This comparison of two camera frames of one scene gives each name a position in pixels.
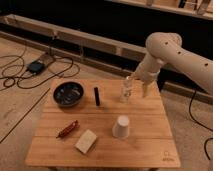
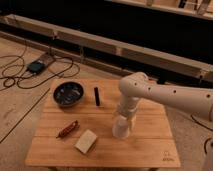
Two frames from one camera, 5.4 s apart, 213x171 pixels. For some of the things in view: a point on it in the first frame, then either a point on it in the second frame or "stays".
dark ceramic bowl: [68, 93] stays
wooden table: [102, 123] stays
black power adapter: [35, 67] stays
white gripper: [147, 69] → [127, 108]
